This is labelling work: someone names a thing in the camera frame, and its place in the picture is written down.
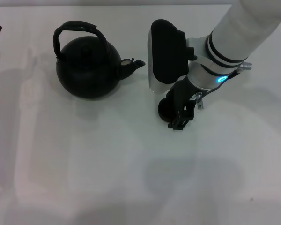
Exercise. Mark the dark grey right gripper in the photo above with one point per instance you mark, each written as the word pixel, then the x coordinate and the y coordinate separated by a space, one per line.
pixel 180 96

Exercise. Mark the small dark teacup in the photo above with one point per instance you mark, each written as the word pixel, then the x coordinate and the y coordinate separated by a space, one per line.
pixel 164 111

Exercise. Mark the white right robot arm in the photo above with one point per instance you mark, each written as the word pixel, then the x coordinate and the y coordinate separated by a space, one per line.
pixel 243 35

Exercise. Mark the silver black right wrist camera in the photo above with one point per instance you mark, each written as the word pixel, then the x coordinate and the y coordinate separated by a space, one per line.
pixel 168 54

